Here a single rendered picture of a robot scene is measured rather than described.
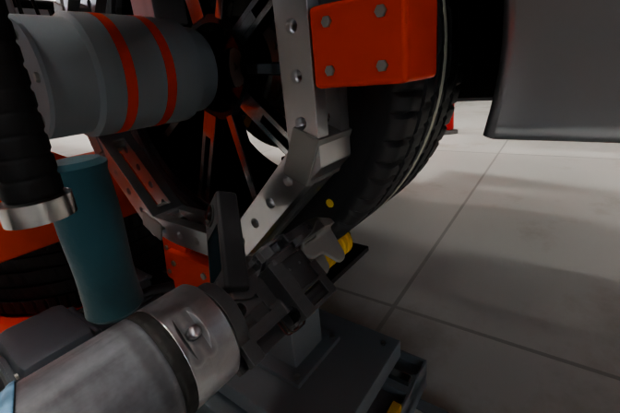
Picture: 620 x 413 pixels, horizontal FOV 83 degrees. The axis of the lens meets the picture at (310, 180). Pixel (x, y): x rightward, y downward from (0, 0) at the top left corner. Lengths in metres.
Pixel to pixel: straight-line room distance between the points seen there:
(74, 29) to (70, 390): 0.34
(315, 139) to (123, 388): 0.24
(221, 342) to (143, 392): 0.06
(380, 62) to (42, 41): 0.32
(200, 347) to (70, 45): 0.32
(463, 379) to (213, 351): 0.94
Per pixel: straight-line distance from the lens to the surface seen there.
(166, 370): 0.28
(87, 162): 0.59
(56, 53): 0.43
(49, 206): 0.29
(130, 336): 0.29
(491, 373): 1.20
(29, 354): 0.84
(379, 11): 0.30
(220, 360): 0.30
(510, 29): 0.42
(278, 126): 0.51
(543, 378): 1.23
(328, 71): 0.32
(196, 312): 0.30
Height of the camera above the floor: 0.83
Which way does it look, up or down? 17 degrees down
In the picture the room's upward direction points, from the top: 6 degrees counter-clockwise
